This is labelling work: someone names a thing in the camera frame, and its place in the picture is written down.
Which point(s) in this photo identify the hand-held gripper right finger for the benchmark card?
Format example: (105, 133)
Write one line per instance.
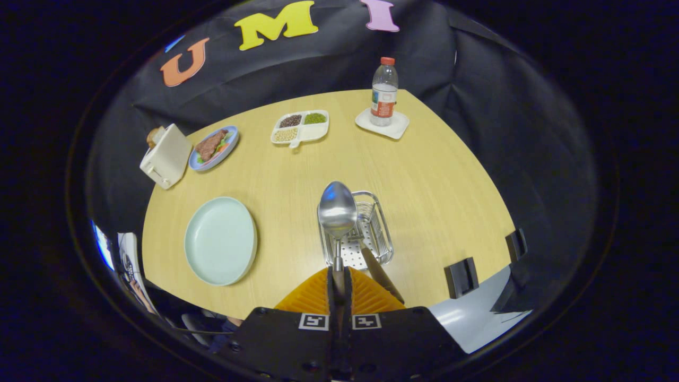
(347, 297)

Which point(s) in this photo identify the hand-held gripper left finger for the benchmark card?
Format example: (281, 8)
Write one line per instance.
(331, 297)

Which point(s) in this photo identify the silver fork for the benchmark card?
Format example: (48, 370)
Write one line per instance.
(379, 270)

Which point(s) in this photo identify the black table clamp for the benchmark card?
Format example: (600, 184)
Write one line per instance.
(460, 277)
(516, 245)

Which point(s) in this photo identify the light green plate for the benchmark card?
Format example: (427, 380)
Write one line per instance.
(220, 241)

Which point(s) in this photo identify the person's dark clothing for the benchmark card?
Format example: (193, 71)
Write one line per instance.
(212, 337)

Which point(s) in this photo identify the white divided bean dish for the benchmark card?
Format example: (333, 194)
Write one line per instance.
(301, 127)

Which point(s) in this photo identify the white square coaster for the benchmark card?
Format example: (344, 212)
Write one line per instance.
(398, 129)

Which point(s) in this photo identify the blue plate with meat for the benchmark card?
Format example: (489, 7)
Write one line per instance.
(213, 147)

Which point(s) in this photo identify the clear red-capped water bottle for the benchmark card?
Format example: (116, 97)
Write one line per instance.
(384, 98)

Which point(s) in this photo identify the white printed sheet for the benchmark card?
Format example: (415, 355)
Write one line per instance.
(129, 254)

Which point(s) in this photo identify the white toaster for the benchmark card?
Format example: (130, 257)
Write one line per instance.
(167, 156)

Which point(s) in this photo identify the black backdrop cloth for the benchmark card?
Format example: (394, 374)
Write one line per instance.
(329, 63)

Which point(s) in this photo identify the lit computer screen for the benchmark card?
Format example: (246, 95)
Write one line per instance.
(103, 246)

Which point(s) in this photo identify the brown bread slice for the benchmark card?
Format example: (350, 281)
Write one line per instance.
(155, 136)

